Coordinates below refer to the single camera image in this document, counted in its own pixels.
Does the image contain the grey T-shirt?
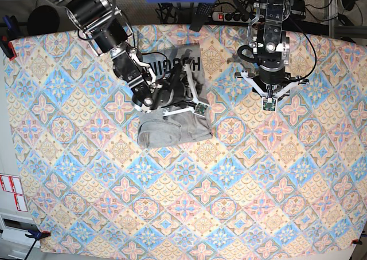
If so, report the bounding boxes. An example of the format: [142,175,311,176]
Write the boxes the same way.
[137,44,213,148]

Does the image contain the blue orange clamp top-left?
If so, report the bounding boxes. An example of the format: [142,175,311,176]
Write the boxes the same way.
[1,15,16,61]

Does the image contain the patterned tablecloth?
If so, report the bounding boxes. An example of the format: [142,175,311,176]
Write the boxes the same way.
[3,25,366,259]

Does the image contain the orange clamp bottom-right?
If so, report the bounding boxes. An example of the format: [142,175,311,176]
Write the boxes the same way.
[352,239,362,245]

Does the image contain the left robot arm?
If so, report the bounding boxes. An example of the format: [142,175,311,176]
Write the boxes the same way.
[236,0,294,101]

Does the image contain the blue orange clamp bottom-left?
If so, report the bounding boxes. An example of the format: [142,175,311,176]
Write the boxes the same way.
[25,230,51,241]

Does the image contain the black round stool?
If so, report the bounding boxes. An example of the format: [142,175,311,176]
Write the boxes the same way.
[26,5,60,36]

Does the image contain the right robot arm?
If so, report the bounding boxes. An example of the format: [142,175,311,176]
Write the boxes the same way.
[48,0,199,116]

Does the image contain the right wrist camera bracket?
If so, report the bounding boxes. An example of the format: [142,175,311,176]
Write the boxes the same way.
[162,64,209,117]

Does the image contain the red white label stickers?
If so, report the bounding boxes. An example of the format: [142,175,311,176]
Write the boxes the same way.
[1,174,28,212]

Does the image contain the black remote on table edge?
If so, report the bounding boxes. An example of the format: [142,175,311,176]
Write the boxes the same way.
[189,3,213,32]

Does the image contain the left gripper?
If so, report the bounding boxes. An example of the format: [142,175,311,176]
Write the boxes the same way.
[253,67,290,95]

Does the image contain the white power strip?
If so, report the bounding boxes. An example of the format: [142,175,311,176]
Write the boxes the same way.
[212,11,251,23]

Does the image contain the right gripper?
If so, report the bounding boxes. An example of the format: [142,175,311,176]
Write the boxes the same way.
[151,66,183,110]

